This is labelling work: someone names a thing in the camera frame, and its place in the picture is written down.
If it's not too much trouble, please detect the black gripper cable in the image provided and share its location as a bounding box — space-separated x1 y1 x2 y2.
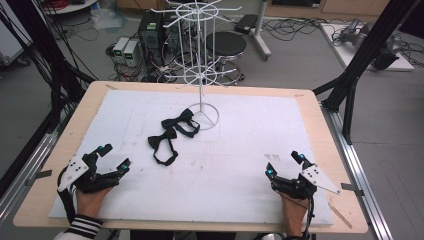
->
57 166 78 225
281 193 316 240

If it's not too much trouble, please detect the grey power supply unit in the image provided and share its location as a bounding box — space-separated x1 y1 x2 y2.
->
123 39 142 68
112 36 130 64

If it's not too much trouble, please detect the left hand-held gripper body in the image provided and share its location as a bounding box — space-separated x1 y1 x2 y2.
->
57 153 121 195

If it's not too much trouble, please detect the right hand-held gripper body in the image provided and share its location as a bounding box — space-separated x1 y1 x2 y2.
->
271 164 342 201

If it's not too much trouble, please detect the tangle of black floor cables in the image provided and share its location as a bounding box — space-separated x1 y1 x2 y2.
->
261 17 338 43

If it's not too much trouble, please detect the white foam mat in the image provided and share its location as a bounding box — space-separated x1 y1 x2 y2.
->
48 89 335 228

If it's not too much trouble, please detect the white wire display rack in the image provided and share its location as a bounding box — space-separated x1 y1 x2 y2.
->
150 0 244 132

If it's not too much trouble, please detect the grey metal clamp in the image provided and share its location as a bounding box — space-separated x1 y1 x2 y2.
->
340 182 365 198
25 169 53 187

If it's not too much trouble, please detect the thin wooden strip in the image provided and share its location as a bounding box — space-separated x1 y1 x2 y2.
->
327 202 353 230

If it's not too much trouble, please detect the white stand post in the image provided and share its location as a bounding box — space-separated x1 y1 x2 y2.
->
250 0 273 62

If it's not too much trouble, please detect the person's right hand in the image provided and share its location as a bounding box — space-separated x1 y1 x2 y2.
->
279 192 311 238

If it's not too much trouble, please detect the black computer tower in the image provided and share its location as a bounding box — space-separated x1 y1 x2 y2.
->
137 9 169 68

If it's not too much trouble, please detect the aluminium rail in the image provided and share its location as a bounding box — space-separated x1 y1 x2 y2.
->
0 111 73 228
320 101 395 240

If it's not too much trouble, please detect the clear plastic bag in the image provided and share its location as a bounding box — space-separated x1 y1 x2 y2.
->
90 5 128 32

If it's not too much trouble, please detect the white round table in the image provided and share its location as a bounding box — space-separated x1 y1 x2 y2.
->
42 0 100 16

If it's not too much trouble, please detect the person's left hand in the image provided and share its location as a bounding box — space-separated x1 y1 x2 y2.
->
75 186 113 220

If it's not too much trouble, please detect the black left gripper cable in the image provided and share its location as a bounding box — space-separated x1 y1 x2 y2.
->
57 166 78 225

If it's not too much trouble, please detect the white platform board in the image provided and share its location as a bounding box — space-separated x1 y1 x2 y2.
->
320 22 415 73

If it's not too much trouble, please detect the black round stool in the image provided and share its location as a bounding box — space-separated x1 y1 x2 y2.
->
205 31 248 85

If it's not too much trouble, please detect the black metal frame strut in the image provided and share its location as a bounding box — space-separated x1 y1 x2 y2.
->
0 0 98 198
312 0 424 146

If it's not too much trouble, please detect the wooden table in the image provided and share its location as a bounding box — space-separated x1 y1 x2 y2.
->
13 80 369 234

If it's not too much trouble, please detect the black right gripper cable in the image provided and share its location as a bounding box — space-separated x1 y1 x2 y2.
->
281 193 316 240

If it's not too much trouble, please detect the black flat box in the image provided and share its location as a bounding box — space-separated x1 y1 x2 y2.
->
233 13 259 35

